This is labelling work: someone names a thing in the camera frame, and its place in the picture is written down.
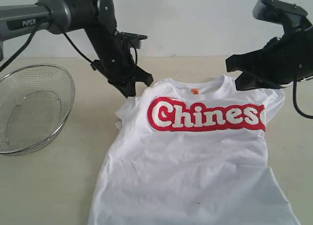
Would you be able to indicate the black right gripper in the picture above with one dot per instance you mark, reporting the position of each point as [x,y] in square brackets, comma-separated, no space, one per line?
[275,64]

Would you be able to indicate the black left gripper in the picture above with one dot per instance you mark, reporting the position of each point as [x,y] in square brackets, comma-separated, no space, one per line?
[118,65]

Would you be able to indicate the white t-shirt red lettering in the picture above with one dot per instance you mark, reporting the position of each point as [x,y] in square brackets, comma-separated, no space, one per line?
[192,154]

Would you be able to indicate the round metal mesh basket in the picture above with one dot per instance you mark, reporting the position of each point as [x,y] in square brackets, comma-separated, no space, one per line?
[35,103]

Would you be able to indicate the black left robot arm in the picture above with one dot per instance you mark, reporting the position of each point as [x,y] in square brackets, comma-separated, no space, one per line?
[97,19]

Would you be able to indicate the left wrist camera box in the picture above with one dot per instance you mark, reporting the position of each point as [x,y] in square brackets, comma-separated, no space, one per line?
[133,39]

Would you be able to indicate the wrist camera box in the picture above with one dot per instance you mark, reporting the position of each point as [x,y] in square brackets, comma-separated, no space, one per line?
[133,39]
[290,16]

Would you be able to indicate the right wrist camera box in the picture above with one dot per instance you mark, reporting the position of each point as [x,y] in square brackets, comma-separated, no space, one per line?
[290,16]

